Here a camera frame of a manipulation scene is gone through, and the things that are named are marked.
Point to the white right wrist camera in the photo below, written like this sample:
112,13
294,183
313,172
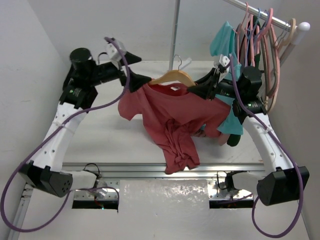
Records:
222,63

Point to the aluminium frame rail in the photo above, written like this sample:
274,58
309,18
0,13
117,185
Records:
153,204

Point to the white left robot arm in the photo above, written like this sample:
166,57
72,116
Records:
43,170

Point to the grey rack upright pole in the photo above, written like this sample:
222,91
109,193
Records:
174,34

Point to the wooden clothes hanger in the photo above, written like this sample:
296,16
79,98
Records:
174,75

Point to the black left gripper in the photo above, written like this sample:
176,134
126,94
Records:
124,73

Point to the beige pink garment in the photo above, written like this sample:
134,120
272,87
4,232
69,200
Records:
221,139

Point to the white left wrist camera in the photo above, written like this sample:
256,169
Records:
114,49

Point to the pink empty hanger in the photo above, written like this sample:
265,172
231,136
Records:
271,66

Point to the white rack base foot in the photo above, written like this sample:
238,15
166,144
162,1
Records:
184,63

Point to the teal t-shirt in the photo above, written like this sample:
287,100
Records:
224,44

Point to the pink hanger with blue hook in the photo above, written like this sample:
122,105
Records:
262,35

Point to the salmon red t-shirt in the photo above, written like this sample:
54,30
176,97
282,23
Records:
171,115

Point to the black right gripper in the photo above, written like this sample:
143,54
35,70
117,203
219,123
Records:
205,88

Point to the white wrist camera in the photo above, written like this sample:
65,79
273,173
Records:
114,49
222,63

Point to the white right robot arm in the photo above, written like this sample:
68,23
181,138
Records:
283,181

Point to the white rack corner post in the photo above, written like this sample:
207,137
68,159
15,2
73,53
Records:
298,32

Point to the beige empty hanger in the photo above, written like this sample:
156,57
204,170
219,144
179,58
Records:
280,70

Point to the chrome hanging rail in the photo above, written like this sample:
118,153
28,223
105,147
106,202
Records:
262,13

